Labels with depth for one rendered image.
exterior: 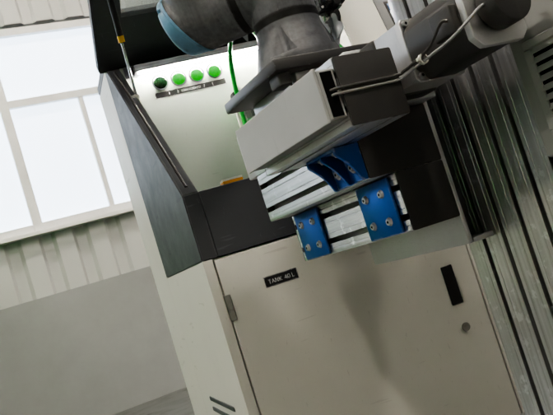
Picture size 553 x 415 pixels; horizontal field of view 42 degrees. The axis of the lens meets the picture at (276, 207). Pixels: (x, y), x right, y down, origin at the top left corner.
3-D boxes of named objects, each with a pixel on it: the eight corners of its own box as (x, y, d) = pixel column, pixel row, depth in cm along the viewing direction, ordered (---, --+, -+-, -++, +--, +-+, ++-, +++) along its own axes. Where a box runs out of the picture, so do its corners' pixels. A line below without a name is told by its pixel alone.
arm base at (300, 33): (360, 49, 121) (341, -5, 122) (282, 63, 115) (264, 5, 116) (318, 81, 135) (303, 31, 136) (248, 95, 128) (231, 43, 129)
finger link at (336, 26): (341, 44, 175) (330, 8, 175) (333, 53, 180) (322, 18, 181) (353, 41, 176) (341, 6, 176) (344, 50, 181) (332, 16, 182)
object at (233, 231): (218, 257, 166) (197, 191, 168) (214, 258, 171) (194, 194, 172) (443, 188, 186) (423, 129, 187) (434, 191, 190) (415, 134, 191)
